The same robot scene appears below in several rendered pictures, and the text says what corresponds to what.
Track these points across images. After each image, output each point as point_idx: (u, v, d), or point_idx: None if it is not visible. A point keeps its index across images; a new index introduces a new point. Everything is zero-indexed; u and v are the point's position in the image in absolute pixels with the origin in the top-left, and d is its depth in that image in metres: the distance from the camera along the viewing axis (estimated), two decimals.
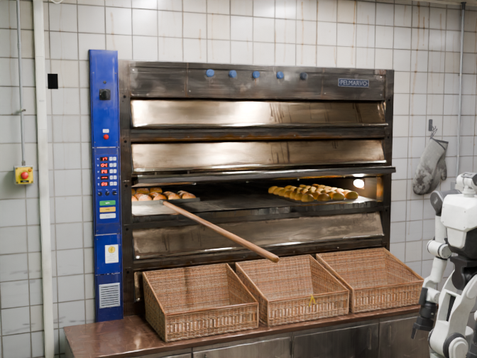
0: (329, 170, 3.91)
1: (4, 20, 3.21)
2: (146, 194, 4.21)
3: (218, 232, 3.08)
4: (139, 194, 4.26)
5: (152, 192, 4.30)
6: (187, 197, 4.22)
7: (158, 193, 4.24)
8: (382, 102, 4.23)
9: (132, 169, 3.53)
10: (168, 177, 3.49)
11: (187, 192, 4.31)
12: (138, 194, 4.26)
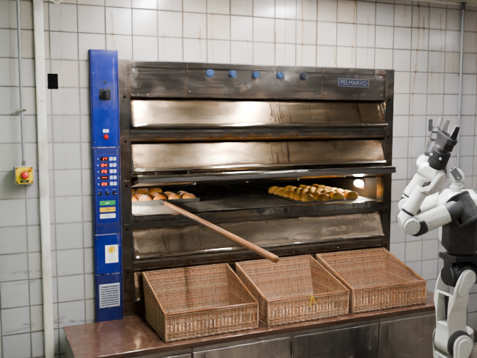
0: (329, 170, 3.91)
1: (4, 20, 3.21)
2: (146, 194, 4.21)
3: (218, 232, 3.08)
4: (139, 194, 4.26)
5: (152, 192, 4.30)
6: (187, 197, 4.22)
7: (158, 193, 4.24)
8: (382, 102, 4.23)
9: (132, 169, 3.53)
10: (168, 177, 3.49)
11: (187, 192, 4.32)
12: (138, 194, 4.26)
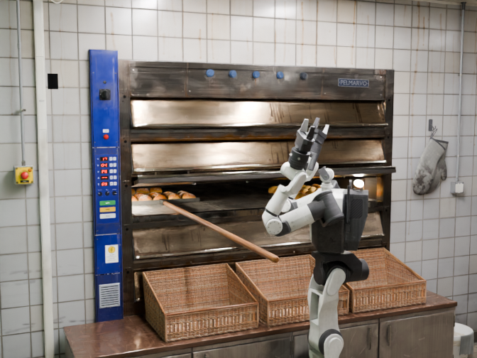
0: None
1: (4, 20, 3.21)
2: (146, 194, 4.21)
3: (218, 232, 3.08)
4: (139, 194, 4.26)
5: (152, 192, 4.30)
6: (187, 197, 4.22)
7: (158, 193, 4.24)
8: (382, 102, 4.23)
9: (132, 169, 3.53)
10: (168, 177, 3.49)
11: (187, 192, 4.32)
12: (138, 194, 4.26)
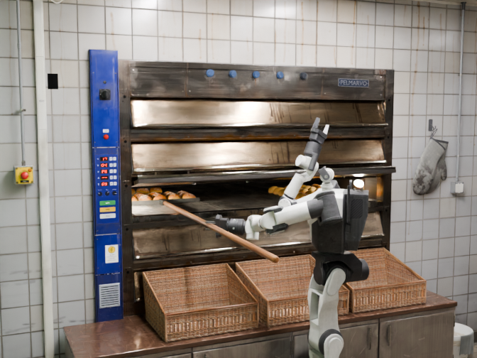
0: None
1: (4, 20, 3.21)
2: (146, 194, 4.21)
3: (218, 232, 3.08)
4: (139, 194, 4.26)
5: (152, 192, 4.30)
6: (187, 197, 4.22)
7: (158, 193, 4.24)
8: (382, 102, 4.23)
9: (132, 169, 3.53)
10: (168, 177, 3.49)
11: (187, 192, 4.31)
12: (138, 194, 4.26)
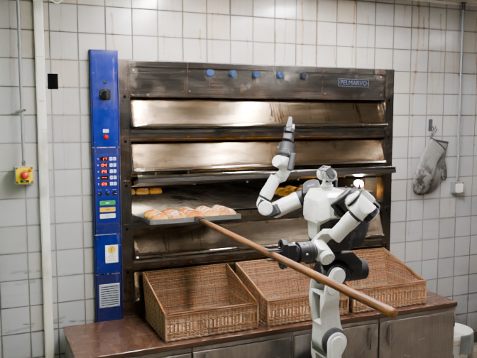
0: None
1: (4, 20, 3.21)
2: (177, 211, 3.50)
3: (287, 266, 2.38)
4: (168, 209, 3.55)
5: (184, 207, 3.60)
6: (226, 214, 3.52)
7: (192, 209, 3.53)
8: (382, 102, 4.23)
9: (132, 169, 3.53)
10: (168, 177, 3.49)
11: (224, 207, 3.61)
12: (167, 209, 3.55)
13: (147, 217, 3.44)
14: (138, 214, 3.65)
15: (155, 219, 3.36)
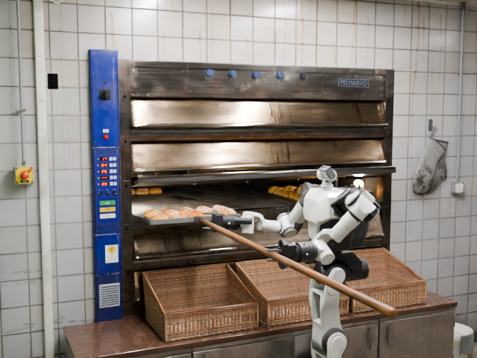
0: None
1: (4, 20, 3.21)
2: (177, 211, 3.50)
3: (287, 266, 2.38)
4: (168, 209, 3.55)
5: (184, 207, 3.60)
6: (226, 214, 3.52)
7: (192, 209, 3.53)
8: (382, 102, 4.23)
9: (132, 169, 3.53)
10: (168, 177, 3.49)
11: (224, 207, 3.61)
12: (167, 209, 3.55)
13: (147, 217, 3.44)
14: (138, 214, 3.65)
15: (155, 219, 3.36)
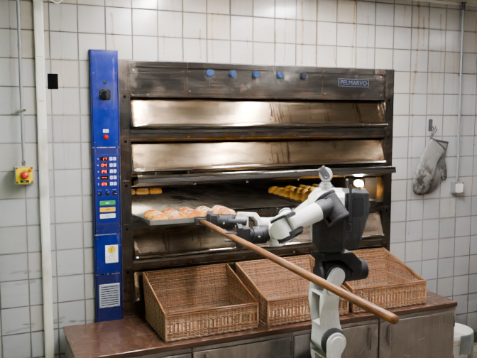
0: None
1: (4, 20, 3.21)
2: (177, 211, 3.50)
3: (288, 269, 2.39)
4: (168, 209, 3.55)
5: (184, 207, 3.60)
6: None
7: (192, 209, 3.53)
8: (382, 102, 4.23)
9: (132, 169, 3.53)
10: (168, 177, 3.49)
11: (224, 207, 3.61)
12: (167, 209, 3.55)
13: (147, 217, 3.44)
14: (138, 214, 3.65)
15: (155, 219, 3.36)
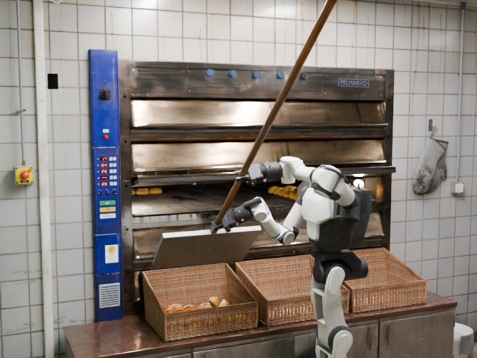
0: None
1: (4, 20, 3.21)
2: None
3: (287, 82, 2.30)
4: (179, 311, 3.54)
5: (187, 306, 3.62)
6: None
7: None
8: (382, 102, 4.23)
9: (132, 169, 3.53)
10: (168, 177, 3.49)
11: None
12: (179, 311, 3.54)
13: (172, 309, 3.57)
14: (155, 267, 3.35)
15: None
